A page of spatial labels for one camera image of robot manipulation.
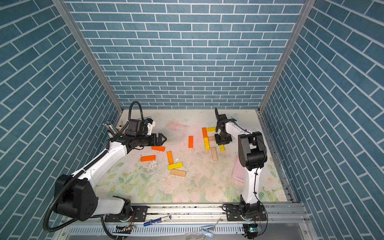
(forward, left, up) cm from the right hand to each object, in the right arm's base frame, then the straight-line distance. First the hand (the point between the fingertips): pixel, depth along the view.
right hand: (221, 143), depth 101 cm
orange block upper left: (-8, +43, +1) cm, 43 cm away
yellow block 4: (-4, 0, 0) cm, 4 cm away
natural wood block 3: (-8, +5, 0) cm, 10 cm away
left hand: (-10, +35, +15) cm, 39 cm away
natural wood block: (-23, +26, +1) cm, 35 cm away
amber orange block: (-11, +34, -1) cm, 36 cm away
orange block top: (+8, +12, 0) cm, 15 cm away
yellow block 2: (+11, +8, 0) cm, 14 cm away
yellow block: (-18, +28, 0) cm, 34 cm away
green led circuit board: (-47, -14, -2) cm, 49 cm away
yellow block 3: (-2, +10, +1) cm, 10 cm away
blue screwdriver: (-47, +32, +1) cm, 57 cm away
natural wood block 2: (+3, +7, +1) cm, 8 cm away
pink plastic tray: (-19, -10, 0) cm, 21 cm away
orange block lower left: (-15, +47, 0) cm, 49 cm away
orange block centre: (-1, +21, 0) cm, 21 cm away
